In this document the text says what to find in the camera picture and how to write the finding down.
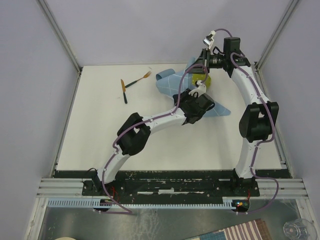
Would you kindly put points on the clear glass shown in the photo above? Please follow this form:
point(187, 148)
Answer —
point(300, 229)

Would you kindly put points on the aluminium frame rail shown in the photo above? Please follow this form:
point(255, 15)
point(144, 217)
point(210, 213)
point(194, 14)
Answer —
point(280, 27)

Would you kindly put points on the blue cup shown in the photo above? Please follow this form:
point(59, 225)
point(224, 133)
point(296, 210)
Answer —
point(165, 73)

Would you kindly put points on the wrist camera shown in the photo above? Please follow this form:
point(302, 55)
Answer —
point(199, 90)
point(209, 40)

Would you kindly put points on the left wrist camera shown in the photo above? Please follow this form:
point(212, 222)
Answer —
point(199, 90)

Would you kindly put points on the striped folded cloth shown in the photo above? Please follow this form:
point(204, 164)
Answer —
point(252, 230)

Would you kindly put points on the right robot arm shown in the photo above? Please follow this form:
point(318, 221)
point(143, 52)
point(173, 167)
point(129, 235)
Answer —
point(257, 124)

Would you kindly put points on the orange knife green handle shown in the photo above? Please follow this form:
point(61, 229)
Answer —
point(124, 91)

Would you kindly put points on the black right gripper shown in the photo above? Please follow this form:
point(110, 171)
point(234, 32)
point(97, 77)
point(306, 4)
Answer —
point(203, 58)

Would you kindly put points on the orange fork green handle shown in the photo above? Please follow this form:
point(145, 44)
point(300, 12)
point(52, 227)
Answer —
point(135, 81)

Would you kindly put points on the green dotted plate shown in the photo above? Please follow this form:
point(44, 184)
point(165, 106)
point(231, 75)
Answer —
point(201, 77)

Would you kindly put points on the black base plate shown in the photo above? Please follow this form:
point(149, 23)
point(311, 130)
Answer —
point(207, 183)

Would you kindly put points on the blue checked cloth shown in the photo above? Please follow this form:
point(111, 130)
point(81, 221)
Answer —
point(170, 86)

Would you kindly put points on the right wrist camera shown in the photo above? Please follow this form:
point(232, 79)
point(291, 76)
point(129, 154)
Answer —
point(209, 40)

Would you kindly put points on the cream round object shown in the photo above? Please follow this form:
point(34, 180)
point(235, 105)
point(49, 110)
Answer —
point(65, 238)

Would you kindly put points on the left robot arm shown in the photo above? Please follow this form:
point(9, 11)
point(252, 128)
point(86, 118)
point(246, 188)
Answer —
point(133, 135)

